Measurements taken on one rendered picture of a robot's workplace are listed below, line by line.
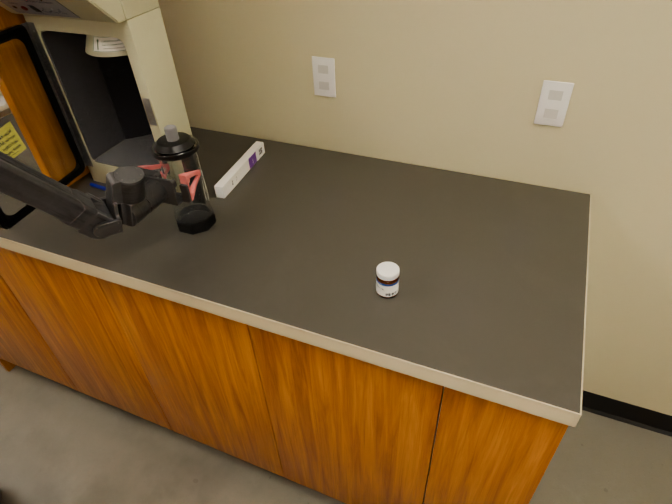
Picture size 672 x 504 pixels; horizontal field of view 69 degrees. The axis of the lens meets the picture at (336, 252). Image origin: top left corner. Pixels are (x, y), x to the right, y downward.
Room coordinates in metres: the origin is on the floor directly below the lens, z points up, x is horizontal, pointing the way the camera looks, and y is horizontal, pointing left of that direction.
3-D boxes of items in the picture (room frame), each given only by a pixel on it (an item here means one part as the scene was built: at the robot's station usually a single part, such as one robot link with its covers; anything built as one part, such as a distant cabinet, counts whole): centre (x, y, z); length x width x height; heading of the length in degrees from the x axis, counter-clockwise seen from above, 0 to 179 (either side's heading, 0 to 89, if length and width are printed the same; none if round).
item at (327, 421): (1.19, 0.38, 0.45); 2.05 x 0.67 x 0.90; 65
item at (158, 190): (0.93, 0.41, 1.10); 0.10 x 0.07 x 0.07; 65
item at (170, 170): (1.03, 0.36, 1.06); 0.11 x 0.11 x 0.21
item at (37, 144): (1.11, 0.76, 1.19); 0.30 x 0.01 x 0.40; 161
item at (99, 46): (1.28, 0.51, 1.34); 0.18 x 0.18 x 0.05
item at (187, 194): (0.98, 0.34, 1.10); 0.09 x 0.07 x 0.07; 155
